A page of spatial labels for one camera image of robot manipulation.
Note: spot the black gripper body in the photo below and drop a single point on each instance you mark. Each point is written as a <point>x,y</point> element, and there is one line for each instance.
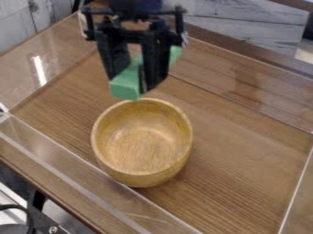
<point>127,20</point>

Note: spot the black metal table leg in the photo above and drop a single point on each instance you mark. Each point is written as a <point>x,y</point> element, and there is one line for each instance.
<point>36,200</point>

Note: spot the green rectangular block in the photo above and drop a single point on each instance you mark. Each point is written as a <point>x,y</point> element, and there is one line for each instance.
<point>125,85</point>

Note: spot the brown wooden bowl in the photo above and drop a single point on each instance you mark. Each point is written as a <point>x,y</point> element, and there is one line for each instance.
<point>142,141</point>

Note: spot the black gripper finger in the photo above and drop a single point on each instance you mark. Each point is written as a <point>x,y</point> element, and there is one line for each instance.
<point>114,53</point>
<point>156,58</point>

